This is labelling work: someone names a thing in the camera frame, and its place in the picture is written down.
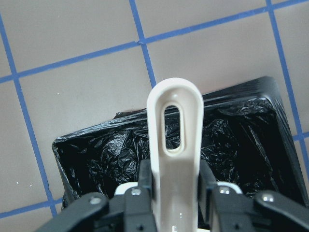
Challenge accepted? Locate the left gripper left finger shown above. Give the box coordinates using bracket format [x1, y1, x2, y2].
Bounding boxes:
[38, 159, 157, 232]

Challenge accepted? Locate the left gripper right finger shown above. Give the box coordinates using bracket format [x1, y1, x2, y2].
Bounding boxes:
[198, 160, 309, 232]

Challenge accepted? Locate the beige plastic dustpan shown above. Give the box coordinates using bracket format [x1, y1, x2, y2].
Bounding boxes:
[147, 78, 204, 232]

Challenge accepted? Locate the black lined trash bin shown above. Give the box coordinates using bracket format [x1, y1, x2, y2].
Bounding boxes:
[52, 76, 309, 218]

